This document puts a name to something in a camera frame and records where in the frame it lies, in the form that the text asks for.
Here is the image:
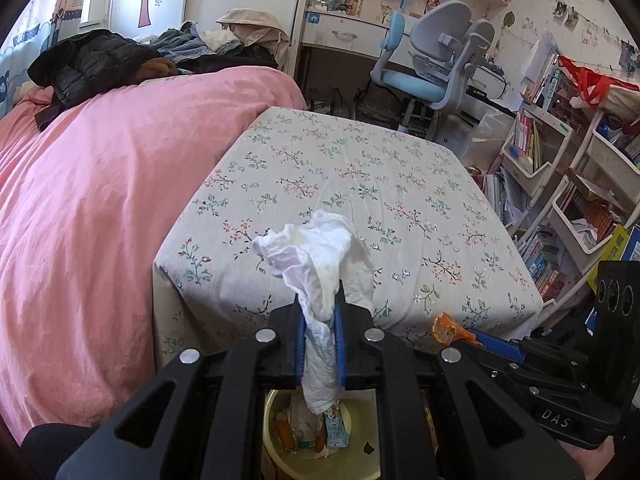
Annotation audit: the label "yellow box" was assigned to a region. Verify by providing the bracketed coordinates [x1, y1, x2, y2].
[587, 224, 632, 292]

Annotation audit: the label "orange peel pieces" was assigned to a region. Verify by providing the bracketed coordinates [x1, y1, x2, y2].
[277, 416, 296, 449]

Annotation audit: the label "blue denim clothes pile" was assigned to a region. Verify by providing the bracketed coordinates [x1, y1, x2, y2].
[150, 21, 212, 67]

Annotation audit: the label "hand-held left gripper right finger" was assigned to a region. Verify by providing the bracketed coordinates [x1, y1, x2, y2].
[332, 287, 586, 480]

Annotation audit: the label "pink blanket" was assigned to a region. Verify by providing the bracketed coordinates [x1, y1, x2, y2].
[0, 66, 308, 443]

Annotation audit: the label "pale yellow bin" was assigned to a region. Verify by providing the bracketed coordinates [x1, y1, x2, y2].
[262, 387, 389, 480]

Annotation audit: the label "white desk with drawers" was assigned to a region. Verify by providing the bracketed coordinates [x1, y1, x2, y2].
[299, 7, 507, 111]

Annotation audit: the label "white crumpled garment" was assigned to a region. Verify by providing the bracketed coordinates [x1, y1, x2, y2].
[200, 27, 242, 54]

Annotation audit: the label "beige garment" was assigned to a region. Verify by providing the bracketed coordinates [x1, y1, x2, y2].
[216, 8, 292, 72]

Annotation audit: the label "silver foil bag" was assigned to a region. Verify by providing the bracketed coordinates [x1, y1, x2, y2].
[310, 92, 367, 122]

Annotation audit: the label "blue grey desk chair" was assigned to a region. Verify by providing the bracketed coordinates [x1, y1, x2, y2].
[370, 0, 497, 134]

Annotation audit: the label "clear plastic bag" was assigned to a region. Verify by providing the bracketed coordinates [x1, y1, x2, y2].
[460, 110, 517, 172]

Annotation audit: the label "white book trolley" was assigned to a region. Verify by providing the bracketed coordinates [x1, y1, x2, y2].
[499, 104, 574, 222]

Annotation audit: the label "blue box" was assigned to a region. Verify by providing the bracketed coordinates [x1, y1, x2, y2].
[620, 225, 640, 264]

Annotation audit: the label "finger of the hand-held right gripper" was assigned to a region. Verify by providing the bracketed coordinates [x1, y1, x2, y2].
[469, 354, 588, 397]
[467, 329, 596, 369]

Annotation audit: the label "person's right forearm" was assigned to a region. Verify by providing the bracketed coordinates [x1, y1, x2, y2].
[570, 440, 619, 480]

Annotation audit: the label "red fabric bag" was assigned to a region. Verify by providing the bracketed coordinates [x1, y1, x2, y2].
[556, 54, 640, 111]

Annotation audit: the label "photo string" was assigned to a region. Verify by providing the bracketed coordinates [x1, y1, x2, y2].
[510, 0, 640, 67]

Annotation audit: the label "black puffer jacket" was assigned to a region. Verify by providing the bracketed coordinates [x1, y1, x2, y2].
[27, 29, 162, 132]

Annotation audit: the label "brown plush toy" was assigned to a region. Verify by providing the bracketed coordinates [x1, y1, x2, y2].
[132, 57, 179, 84]

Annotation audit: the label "blue cartoon printed cloth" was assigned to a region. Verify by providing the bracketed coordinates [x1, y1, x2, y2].
[0, 7, 83, 123]

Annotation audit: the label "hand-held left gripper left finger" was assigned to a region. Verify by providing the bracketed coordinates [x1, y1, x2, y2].
[55, 292, 308, 480]

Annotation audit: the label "large white tissue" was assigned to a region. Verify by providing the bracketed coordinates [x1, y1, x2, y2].
[251, 209, 376, 416]

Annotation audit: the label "row of upright books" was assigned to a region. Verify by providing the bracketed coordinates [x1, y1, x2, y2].
[520, 50, 562, 107]

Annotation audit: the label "blue drink carton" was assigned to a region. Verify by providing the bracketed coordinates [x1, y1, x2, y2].
[324, 409, 350, 449]

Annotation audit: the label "white storage rack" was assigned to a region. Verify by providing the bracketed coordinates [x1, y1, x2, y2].
[546, 109, 640, 307]

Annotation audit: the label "black garment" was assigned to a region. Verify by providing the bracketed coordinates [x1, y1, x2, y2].
[175, 45, 279, 77]

